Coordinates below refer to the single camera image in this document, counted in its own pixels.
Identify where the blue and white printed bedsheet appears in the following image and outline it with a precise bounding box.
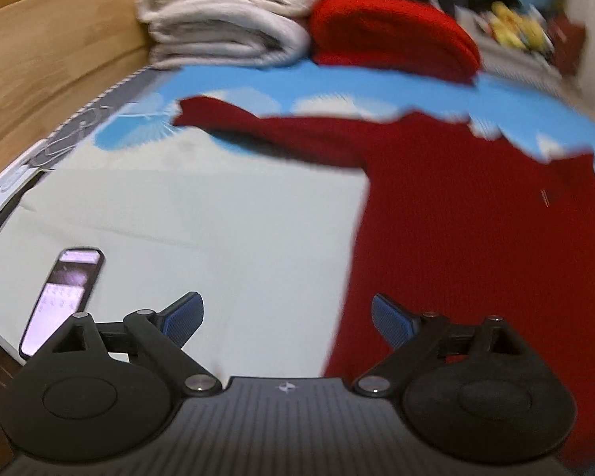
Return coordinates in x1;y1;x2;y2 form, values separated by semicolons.
0;62;595;378

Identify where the dark red bag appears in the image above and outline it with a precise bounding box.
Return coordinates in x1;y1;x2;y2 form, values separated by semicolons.
549;14;587;76

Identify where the grey patterned mattress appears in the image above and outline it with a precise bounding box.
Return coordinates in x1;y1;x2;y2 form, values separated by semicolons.
0;67;155;253

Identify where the dark red knit sweater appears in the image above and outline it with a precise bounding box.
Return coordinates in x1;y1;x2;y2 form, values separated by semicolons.
171;96;595;469

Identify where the yellow plush toy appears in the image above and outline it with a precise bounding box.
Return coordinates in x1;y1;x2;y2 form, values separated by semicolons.
490;1;527;46
520;14;549;51

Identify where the light grey folded blanket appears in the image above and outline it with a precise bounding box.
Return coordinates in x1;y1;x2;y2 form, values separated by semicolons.
148;10;311;69

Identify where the wooden bed frame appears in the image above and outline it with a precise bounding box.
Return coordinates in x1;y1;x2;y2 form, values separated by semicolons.
0;0;155;182

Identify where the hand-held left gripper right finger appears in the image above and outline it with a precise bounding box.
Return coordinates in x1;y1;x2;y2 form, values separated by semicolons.
353;294;532;400

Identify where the bright red folded knit blanket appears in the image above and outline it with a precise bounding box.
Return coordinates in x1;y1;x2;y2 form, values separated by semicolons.
309;0;483;83

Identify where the black smartphone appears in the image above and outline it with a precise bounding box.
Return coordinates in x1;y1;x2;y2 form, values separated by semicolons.
19;247;105;361

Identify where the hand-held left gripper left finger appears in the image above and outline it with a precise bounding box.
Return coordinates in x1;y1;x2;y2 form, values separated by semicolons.
52;292;221;398

